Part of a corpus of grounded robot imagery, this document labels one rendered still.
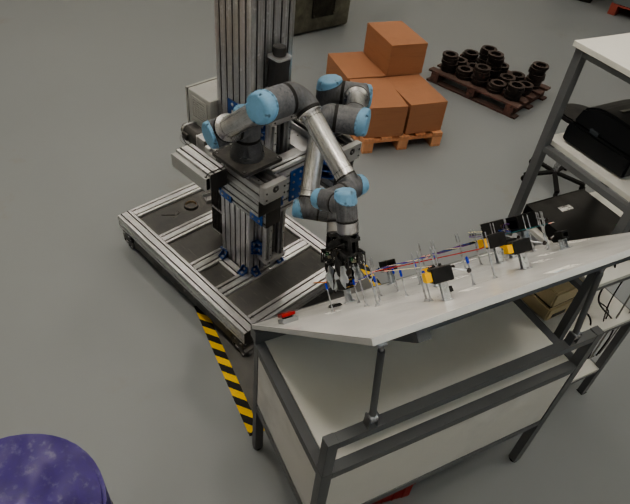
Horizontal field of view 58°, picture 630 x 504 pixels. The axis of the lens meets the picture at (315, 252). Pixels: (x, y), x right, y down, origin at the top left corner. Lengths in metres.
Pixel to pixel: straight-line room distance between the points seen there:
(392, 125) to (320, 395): 3.12
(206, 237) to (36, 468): 1.96
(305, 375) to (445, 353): 0.57
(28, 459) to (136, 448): 1.01
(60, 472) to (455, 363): 1.43
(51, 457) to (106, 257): 2.03
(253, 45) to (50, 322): 1.95
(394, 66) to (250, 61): 2.81
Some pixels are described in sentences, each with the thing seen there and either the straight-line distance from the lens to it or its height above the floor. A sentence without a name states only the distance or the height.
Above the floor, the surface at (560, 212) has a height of 1.13.
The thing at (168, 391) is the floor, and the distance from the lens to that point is 3.11.
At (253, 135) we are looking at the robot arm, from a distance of 2.46.
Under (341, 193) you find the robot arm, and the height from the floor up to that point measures 1.47.
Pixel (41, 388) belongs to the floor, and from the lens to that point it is 3.27.
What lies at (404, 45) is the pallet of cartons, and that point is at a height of 0.68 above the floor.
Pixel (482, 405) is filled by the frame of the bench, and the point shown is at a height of 0.80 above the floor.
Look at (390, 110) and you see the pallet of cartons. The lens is 4.75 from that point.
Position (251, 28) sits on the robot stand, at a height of 1.66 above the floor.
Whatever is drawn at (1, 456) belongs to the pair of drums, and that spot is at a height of 0.87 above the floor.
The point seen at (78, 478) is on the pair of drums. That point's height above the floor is 0.87.
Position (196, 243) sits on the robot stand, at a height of 0.21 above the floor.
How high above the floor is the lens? 2.56
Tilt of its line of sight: 42 degrees down
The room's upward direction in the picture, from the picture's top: 7 degrees clockwise
